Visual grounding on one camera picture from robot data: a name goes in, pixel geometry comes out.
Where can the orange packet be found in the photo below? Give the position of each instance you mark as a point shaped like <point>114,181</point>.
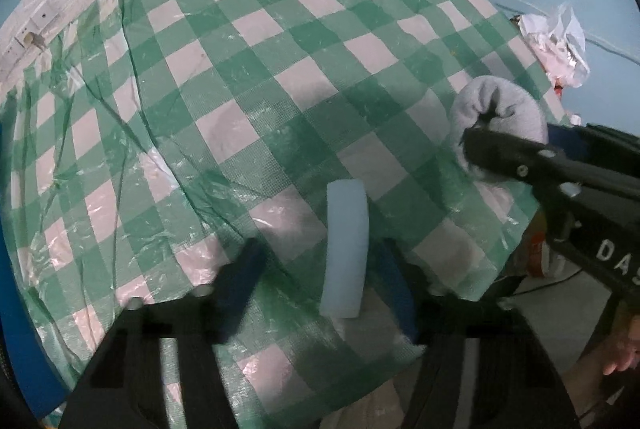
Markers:
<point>539,241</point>

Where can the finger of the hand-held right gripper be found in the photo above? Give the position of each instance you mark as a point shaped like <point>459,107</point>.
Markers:
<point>570,140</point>
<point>505,154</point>

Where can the white wall socket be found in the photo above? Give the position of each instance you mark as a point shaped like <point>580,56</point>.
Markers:
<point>24,41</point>
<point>44,16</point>

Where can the green checked tablecloth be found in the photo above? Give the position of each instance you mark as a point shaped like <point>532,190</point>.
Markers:
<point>250,59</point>

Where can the crumpled plastic bag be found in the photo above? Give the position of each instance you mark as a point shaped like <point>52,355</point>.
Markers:
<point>555,44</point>

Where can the white foam strip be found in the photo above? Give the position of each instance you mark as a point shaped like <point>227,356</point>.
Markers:
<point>345,249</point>

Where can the person's right hand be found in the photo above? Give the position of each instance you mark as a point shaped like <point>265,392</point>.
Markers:
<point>625,356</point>

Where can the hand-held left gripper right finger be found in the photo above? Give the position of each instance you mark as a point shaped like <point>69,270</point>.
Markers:
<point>400,296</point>

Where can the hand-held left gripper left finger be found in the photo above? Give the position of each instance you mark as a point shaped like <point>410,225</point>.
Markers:
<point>240,281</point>

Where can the light grey cloth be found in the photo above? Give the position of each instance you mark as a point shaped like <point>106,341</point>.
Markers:
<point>505,104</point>

